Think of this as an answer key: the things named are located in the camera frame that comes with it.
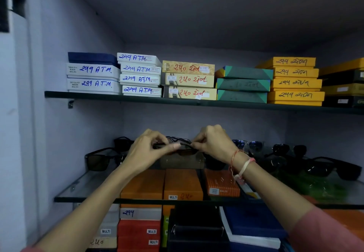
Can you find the dark blue eyewear box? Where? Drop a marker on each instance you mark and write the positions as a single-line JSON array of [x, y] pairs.
[[91, 57]]

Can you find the orange patterned eyewear box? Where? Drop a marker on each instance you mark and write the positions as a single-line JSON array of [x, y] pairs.
[[221, 183]]

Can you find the blue-lens sunglasses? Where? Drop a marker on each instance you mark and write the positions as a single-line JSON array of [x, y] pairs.
[[251, 145]]

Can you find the clear glass shelf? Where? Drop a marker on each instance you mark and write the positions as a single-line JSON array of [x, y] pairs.
[[85, 186]]

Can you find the large blue box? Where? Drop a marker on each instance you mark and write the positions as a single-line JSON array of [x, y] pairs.
[[253, 220]]

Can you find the cream eyewear box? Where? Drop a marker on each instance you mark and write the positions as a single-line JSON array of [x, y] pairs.
[[102, 242]]

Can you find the black square sunglasses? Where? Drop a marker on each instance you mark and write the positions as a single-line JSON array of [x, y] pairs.
[[98, 160]]

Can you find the person's left forearm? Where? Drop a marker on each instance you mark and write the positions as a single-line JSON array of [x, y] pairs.
[[93, 209]]

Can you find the black eyewear box white label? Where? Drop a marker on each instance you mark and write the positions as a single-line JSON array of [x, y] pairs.
[[344, 77], [344, 101]]

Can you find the beige patterned eyewear box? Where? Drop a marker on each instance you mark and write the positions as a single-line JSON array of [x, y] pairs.
[[190, 92], [187, 68], [187, 80]]

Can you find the pale pink wrist band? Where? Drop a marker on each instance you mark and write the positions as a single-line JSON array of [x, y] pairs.
[[246, 166]]

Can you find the dark glass shelf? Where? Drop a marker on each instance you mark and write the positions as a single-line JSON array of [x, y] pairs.
[[170, 100]]

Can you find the teal eyewear box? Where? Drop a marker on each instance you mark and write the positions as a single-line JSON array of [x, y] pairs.
[[246, 73], [243, 85], [241, 96]]

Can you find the person's right forearm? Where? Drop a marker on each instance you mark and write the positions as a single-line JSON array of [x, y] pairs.
[[273, 192]]

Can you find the wide white eyewear box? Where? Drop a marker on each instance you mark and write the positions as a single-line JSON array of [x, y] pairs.
[[93, 70], [93, 85]]

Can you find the black brown-lens sunglasses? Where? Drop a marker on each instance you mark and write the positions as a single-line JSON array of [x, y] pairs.
[[186, 150]]

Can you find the person's left hand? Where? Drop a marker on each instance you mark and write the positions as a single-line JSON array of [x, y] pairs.
[[142, 155]]

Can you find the green eyewear box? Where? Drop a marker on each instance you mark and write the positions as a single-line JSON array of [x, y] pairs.
[[165, 232]]

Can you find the white box with blue writing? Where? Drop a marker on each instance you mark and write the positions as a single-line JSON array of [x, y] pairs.
[[140, 213]]

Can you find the metal shelf bracket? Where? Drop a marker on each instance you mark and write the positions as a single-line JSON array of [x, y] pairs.
[[71, 104]]

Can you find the narrow white eyewear box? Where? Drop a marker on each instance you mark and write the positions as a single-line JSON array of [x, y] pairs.
[[141, 90], [140, 69], [139, 79], [138, 59]]

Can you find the pink sleeve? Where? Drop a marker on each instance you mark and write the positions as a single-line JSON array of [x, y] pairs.
[[327, 232]]

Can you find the plain yellow eyewear box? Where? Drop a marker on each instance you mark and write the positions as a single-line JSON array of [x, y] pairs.
[[344, 89], [344, 66]]

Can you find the grey white eyewear box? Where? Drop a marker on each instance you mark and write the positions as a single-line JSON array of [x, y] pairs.
[[109, 223]]

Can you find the yellow handwritten eyewear box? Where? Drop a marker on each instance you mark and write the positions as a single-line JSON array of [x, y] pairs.
[[295, 83], [295, 96], [290, 61], [297, 72]]

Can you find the white paper tag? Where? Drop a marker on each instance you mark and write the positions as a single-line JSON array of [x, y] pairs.
[[248, 188]]

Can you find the large black wraparound sunglasses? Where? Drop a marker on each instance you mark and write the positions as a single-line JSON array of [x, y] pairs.
[[344, 169]]

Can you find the black round sunglasses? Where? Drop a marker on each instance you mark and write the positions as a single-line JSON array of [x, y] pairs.
[[281, 149]]

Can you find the person's left thumb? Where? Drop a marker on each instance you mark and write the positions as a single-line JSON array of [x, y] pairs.
[[170, 147]]

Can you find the person's right hand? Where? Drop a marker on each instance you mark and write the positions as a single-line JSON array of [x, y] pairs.
[[217, 143]]

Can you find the person's right thumb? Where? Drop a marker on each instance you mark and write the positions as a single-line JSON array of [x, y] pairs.
[[200, 148]]

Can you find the large black box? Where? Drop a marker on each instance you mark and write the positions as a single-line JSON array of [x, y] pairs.
[[196, 229]]

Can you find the plain orange eyewear box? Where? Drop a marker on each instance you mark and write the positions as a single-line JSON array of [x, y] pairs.
[[143, 183], [183, 183]]

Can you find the red eyewear box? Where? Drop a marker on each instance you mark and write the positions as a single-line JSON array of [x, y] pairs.
[[136, 243], [138, 228]]

